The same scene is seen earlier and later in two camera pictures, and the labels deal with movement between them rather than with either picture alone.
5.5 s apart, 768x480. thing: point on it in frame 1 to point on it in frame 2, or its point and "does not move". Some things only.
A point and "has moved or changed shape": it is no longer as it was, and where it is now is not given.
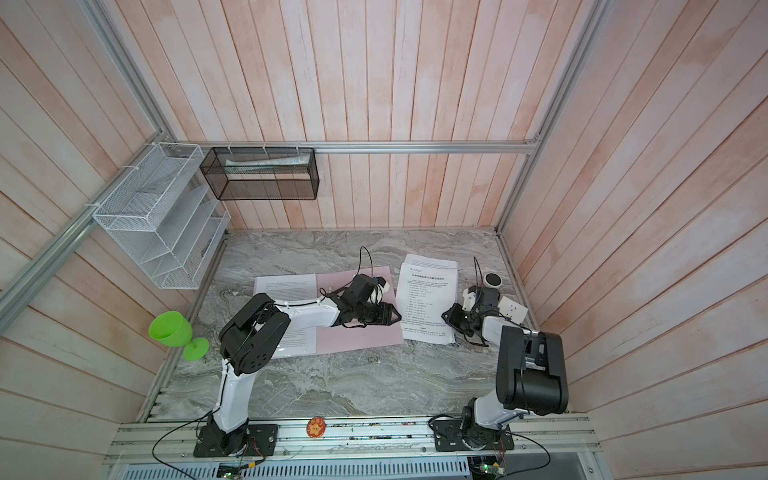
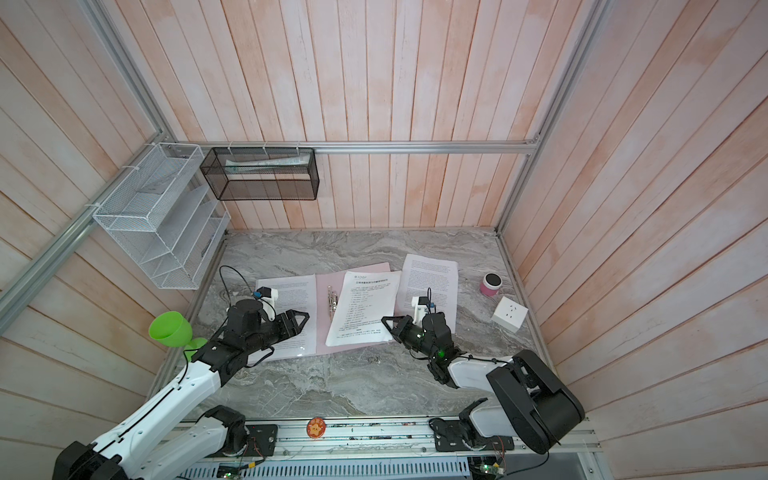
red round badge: (316, 427) does not move
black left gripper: (385, 316) to (293, 327)
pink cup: (492, 280) does not move
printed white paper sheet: (292, 290) does not move
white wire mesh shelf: (165, 212) does not move
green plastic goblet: (172, 328) does not move
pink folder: (343, 338) does not move
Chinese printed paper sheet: (426, 299) has moved or changed shape
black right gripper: (453, 317) to (407, 324)
